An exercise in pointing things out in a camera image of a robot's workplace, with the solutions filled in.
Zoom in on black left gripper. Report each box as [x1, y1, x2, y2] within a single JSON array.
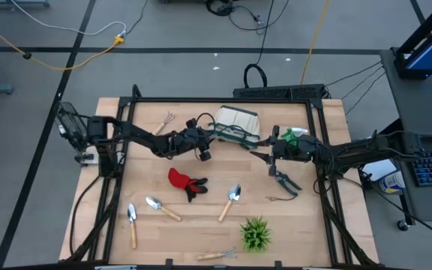
[[170, 118, 217, 155]]

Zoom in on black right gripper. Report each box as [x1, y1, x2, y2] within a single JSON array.
[[249, 125, 322, 164]]

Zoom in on green spray bottle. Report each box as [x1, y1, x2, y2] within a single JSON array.
[[280, 127, 310, 148]]

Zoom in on beige green-trimmed gardening bag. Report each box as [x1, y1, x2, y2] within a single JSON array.
[[210, 104, 262, 150]]

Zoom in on green-handled pruning shears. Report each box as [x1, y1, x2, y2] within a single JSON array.
[[266, 170, 303, 202]]

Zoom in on steel hand rake wooden handle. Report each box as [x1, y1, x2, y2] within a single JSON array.
[[152, 111, 176, 137], [196, 247, 238, 261]]

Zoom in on red black gardening gloves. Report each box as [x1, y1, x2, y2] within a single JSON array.
[[167, 167, 209, 203]]

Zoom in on wide steel trowel wooden handle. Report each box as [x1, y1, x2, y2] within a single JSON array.
[[217, 183, 242, 223]]

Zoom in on steel scoop trowel wooden handle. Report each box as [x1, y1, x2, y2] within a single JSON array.
[[145, 196, 182, 222]]

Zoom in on narrow steel trowel wooden handle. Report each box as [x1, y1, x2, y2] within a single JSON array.
[[127, 203, 138, 249]]

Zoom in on black power strip box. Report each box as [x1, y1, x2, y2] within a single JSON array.
[[232, 84, 326, 101]]

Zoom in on green plant in white pot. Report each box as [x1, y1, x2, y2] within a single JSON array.
[[239, 216, 273, 252]]

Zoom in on white paper sheet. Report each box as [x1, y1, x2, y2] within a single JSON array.
[[361, 159, 398, 182]]

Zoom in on white blue wipes canister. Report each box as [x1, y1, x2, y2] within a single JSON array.
[[379, 170, 407, 195]]

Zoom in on dark grey desk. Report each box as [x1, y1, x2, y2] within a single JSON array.
[[379, 48, 432, 224]]

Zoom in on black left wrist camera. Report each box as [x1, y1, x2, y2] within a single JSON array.
[[196, 148, 213, 163]]

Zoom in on black cable with loop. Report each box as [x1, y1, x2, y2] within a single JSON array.
[[243, 0, 275, 90]]

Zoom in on long yellow hanging cable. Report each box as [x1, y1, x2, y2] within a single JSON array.
[[300, 0, 330, 86]]

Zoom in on tangled black floor cables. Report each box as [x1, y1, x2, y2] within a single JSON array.
[[204, 0, 290, 35]]

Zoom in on yellow extension cable with plug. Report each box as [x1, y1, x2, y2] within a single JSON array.
[[0, 13, 126, 71]]

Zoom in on white cable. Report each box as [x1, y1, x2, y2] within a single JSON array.
[[9, 0, 127, 37]]

